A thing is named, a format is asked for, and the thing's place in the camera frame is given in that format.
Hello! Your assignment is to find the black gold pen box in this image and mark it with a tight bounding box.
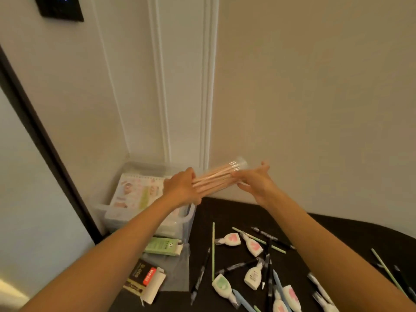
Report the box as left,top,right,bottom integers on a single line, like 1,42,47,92
123,258,167,305

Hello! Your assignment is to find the black wall control panel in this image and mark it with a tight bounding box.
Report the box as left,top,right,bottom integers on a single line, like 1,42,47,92
33,0,85,23

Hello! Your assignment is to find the black framed panel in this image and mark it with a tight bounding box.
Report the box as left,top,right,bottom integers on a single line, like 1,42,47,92
0,45,104,245

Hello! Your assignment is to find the clear tube of green pens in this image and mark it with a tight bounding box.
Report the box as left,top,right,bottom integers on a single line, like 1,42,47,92
190,156,248,197

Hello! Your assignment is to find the white green correction tape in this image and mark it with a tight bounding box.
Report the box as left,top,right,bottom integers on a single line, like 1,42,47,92
307,273,335,306
312,291,340,312

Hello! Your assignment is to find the white pink correction tape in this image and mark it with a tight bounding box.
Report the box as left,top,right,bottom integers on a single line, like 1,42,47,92
272,286,290,312
283,285,303,312
214,233,241,247
239,232,264,258

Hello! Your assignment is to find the person's left hand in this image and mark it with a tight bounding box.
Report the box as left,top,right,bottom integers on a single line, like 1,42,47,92
162,168,202,208

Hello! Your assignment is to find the person's right hand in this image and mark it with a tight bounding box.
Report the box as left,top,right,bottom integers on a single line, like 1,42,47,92
231,161,277,207

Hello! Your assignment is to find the cluster of pencils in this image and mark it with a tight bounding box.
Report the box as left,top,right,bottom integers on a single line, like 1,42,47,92
371,248,409,298

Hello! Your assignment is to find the person's left forearm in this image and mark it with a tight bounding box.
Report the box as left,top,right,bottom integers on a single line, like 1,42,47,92
19,195,182,312

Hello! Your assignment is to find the black pen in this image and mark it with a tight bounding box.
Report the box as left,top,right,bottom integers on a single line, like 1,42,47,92
250,226,296,250
190,247,212,306
266,260,274,312
393,265,416,301
215,259,259,276
261,238,272,289

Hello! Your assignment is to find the person's right forearm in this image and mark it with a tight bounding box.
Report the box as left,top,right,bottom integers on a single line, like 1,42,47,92
263,191,416,312

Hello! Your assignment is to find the white printed correction tape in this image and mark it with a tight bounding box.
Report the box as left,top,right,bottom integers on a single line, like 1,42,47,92
244,258,266,291

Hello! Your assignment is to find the clear plastic storage bin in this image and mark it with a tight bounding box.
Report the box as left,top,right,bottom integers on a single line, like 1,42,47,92
94,160,197,243

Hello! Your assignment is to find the bundle of wooden pencils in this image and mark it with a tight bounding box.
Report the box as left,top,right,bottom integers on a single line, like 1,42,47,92
192,161,241,196

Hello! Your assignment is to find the green pencil box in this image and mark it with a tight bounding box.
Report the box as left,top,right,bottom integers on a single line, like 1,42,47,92
144,237,184,257

